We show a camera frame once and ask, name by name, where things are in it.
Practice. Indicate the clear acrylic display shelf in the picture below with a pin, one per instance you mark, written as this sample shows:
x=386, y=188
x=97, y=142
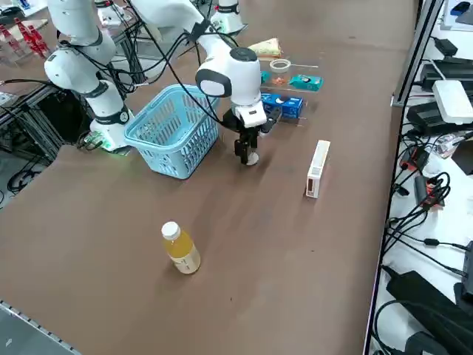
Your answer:
x=314, y=96

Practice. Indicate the round metal jar lid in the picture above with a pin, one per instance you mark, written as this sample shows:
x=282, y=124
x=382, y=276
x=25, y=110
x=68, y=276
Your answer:
x=253, y=161

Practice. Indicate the glass cookie jar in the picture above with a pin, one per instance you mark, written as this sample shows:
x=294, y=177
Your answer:
x=279, y=66

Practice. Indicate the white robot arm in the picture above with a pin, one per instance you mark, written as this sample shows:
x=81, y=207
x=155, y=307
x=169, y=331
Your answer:
x=240, y=77
x=227, y=18

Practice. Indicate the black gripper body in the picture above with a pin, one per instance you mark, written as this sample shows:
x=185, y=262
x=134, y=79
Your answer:
x=231, y=124

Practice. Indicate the blue Oreo cookie box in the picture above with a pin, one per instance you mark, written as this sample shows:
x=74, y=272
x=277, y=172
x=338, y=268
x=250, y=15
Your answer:
x=290, y=104

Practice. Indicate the aluminium camera post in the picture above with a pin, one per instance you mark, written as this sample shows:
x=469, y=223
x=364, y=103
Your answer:
x=417, y=51

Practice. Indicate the white adapter box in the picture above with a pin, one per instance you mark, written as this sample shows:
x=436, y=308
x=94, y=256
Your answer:
x=452, y=101

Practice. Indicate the yellow juice bottle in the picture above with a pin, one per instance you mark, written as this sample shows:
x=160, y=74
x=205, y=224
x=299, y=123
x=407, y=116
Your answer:
x=183, y=251

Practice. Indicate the white orange carton box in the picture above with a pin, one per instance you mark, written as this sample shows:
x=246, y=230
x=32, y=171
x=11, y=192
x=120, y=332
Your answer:
x=318, y=170

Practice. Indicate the light blue plastic basket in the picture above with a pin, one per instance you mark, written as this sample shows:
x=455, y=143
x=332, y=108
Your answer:
x=166, y=148

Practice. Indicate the red soda bottle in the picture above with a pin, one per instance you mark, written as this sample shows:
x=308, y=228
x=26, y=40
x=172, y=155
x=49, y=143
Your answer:
x=4, y=37
x=35, y=42

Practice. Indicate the black power adapter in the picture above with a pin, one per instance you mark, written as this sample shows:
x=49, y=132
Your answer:
x=425, y=118
x=417, y=296
x=434, y=75

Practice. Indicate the triangular sandwich wedge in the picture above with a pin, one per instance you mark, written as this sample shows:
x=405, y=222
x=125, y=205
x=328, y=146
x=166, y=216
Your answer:
x=266, y=47

